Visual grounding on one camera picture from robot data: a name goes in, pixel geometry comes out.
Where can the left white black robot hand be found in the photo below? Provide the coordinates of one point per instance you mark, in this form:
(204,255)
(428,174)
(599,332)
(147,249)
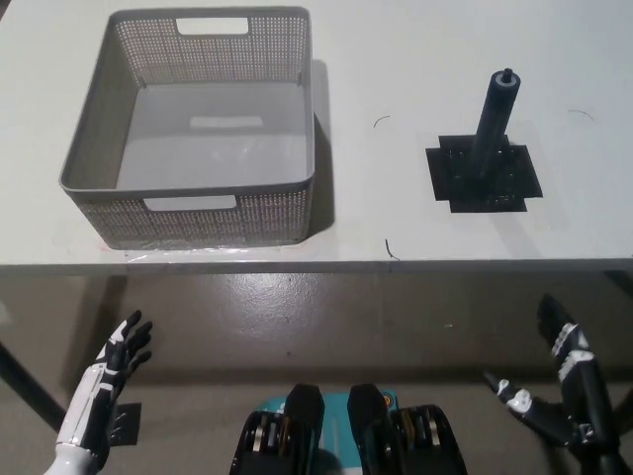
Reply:
(94,391)

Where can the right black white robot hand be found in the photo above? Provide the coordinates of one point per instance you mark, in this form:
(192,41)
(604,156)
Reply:
(588,391)

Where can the black table leg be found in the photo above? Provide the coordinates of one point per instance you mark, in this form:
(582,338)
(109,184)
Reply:
(29,386)

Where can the clear plastic tape sheet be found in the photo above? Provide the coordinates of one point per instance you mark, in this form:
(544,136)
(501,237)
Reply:
(198,251)

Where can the black teal robot torso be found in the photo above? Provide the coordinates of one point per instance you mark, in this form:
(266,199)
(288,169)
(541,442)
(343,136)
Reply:
(306,435)

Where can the small black squiggle strip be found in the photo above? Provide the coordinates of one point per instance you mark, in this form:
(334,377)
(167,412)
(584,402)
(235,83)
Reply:
(391,250)

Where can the grey perforated plastic basket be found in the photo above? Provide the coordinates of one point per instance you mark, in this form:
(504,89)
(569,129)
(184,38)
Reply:
(212,133)

